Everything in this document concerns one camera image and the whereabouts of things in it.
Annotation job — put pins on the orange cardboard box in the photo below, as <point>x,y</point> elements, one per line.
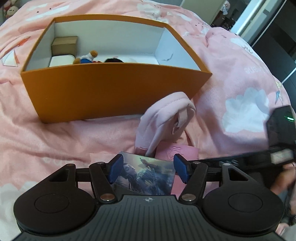
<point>165,64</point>

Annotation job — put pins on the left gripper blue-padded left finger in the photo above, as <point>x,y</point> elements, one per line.
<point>103,175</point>

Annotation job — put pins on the pink striped plush toy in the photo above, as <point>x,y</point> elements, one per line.
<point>120,60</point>

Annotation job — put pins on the brown white plush doll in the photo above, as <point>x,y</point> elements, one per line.
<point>88,58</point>

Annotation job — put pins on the plush toy hanging column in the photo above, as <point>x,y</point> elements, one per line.
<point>10,8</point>

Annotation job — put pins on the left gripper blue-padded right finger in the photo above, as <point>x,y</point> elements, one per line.
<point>193,175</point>

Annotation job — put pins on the photo card with figure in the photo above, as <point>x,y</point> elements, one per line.
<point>144,176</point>

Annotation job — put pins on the white rectangular case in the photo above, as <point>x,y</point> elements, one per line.
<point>61,60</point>

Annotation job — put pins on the pink fabric pouch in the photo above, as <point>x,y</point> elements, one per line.
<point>165,121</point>

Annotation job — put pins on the person's right hand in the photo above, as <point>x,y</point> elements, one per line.
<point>284,179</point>

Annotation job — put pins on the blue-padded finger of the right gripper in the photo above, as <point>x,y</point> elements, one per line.
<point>256,160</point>

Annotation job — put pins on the gold jewelry box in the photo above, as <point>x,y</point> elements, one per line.
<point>64,46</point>

